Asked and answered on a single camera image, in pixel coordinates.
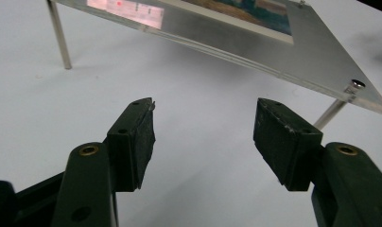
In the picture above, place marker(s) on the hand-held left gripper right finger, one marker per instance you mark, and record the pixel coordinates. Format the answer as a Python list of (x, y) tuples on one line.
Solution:
[(283, 145)]

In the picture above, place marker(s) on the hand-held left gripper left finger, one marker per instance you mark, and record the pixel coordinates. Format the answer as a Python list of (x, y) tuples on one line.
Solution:
[(129, 151)]

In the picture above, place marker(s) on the white table mat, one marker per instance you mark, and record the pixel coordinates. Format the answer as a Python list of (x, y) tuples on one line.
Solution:
[(195, 176)]

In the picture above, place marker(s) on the clear acrylic photo frame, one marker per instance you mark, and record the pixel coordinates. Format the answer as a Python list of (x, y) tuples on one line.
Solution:
[(312, 56)]

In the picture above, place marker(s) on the painted picture print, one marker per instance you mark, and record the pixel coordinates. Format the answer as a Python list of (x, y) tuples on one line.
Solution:
[(242, 14)]

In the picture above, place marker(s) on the metal frame leg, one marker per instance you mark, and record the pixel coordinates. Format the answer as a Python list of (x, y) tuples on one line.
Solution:
[(60, 41), (332, 110)]

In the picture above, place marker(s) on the small metal frame screw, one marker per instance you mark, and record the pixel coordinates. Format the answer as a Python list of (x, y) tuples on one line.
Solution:
[(302, 3)]

